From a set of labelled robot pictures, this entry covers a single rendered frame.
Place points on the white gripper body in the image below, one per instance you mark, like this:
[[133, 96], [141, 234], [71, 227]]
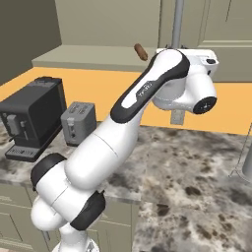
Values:
[[200, 52]]

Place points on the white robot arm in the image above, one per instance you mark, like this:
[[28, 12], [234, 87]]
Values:
[[108, 144]]

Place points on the pale green panelled cabinet door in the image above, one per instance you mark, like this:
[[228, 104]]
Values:
[[223, 32]]

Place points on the pale green base cabinet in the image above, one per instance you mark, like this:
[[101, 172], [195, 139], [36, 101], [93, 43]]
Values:
[[19, 216]]

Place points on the brown wooden cylinder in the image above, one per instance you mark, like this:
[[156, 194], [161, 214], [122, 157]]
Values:
[[141, 52]]

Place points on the grey toaster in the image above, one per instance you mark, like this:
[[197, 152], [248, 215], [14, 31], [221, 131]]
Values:
[[78, 123]]

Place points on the black coffee machine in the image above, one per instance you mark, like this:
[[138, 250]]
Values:
[[31, 114]]

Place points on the pale green wall cabinet door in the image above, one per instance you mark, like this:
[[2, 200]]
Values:
[[108, 21]]

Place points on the pale grey wall outlet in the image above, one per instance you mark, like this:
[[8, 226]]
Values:
[[177, 118]]

